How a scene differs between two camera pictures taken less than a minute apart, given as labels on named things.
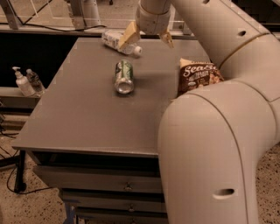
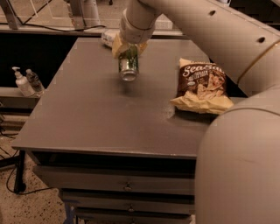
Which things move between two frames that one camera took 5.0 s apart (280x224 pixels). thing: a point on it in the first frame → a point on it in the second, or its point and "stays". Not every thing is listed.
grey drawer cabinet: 94,136 stays
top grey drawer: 103,178 stays
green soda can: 124,82 → 129,63
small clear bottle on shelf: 35,82 stays
